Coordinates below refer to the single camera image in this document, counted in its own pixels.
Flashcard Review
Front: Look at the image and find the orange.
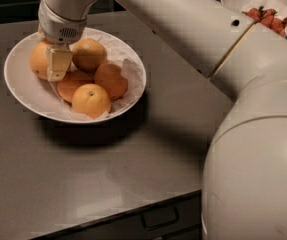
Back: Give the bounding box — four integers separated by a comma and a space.
72, 38, 107, 72
72, 84, 112, 119
94, 63, 128, 101
29, 40, 53, 81
57, 70, 94, 103

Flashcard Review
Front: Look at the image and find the red strawberries pile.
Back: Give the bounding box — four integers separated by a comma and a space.
243, 6, 287, 37

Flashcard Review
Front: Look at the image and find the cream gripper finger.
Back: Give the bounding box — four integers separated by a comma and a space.
46, 45, 73, 82

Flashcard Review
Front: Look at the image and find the dark drawer front with handle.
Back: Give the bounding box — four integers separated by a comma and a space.
33, 191, 202, 240

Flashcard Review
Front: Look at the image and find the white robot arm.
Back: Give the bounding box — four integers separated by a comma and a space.
38, 0, 287, 240

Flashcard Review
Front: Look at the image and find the white paper bowl liner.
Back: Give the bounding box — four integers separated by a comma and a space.
51, 32, 146, 124

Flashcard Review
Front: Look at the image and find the large white bowl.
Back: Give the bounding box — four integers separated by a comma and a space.
4, 28, 146, 124

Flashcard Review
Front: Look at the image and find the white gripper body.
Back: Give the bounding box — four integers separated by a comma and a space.
38, 0, 87, 44

